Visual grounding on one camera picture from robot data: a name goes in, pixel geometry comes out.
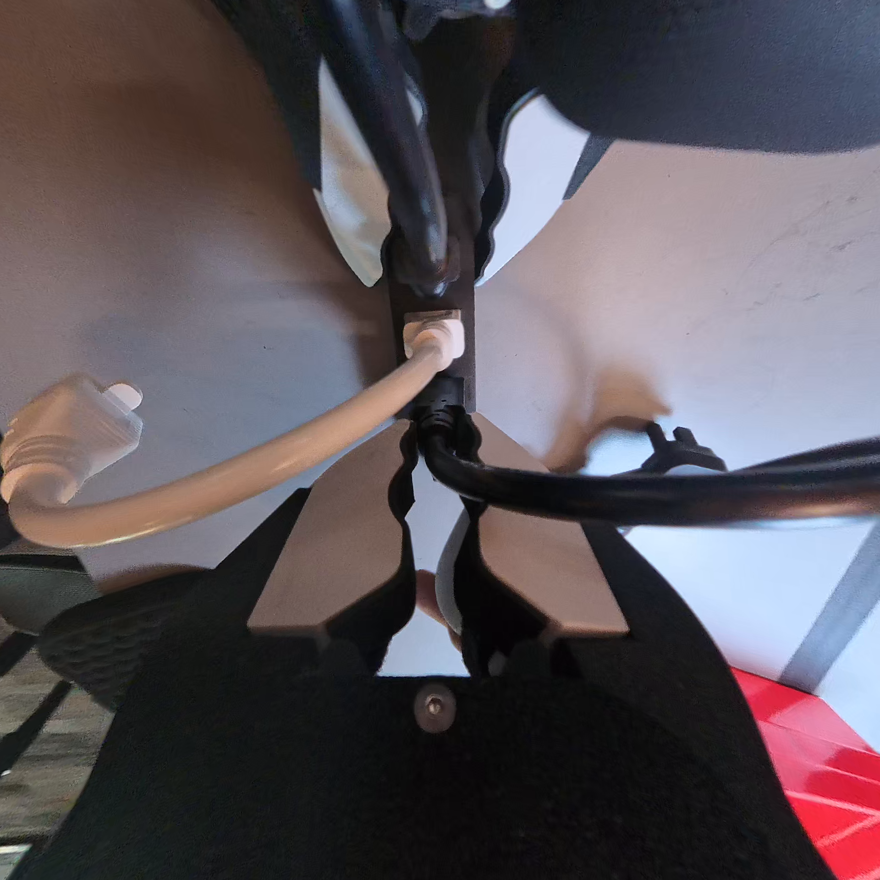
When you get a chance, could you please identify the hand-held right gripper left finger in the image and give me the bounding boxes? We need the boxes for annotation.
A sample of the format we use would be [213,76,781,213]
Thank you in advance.
[246,419,420,672]

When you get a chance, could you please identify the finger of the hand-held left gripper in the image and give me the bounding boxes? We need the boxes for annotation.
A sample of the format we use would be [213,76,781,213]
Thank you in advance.
[313,58,394,290]
[473,93,594,286]

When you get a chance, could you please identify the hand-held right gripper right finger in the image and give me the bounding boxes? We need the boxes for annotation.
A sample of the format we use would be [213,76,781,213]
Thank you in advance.
[454,412,631,679]

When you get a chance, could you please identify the thick black extension cord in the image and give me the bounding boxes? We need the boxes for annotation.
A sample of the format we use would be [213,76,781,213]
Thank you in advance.
[322,0,463,298]

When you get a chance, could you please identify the white extension cord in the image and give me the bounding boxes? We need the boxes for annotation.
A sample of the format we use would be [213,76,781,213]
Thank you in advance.
[0,308,467,551]

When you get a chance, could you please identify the thin black extension cord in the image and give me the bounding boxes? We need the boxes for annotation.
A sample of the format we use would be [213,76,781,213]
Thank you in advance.
[409,374,880,532]

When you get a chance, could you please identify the black power strip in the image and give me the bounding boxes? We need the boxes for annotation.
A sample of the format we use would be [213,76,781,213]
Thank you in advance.
[384,227,728,477]

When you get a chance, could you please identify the person's left forearm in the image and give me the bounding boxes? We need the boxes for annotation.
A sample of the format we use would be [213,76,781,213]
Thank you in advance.
[516,0,880,154]

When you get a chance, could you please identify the person's right hand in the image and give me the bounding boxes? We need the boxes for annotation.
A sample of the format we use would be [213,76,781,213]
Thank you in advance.
[414,569,463,652]

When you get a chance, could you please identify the red plastic bin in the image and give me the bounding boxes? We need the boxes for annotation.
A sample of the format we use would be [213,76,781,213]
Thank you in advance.
[729,665,880,880]

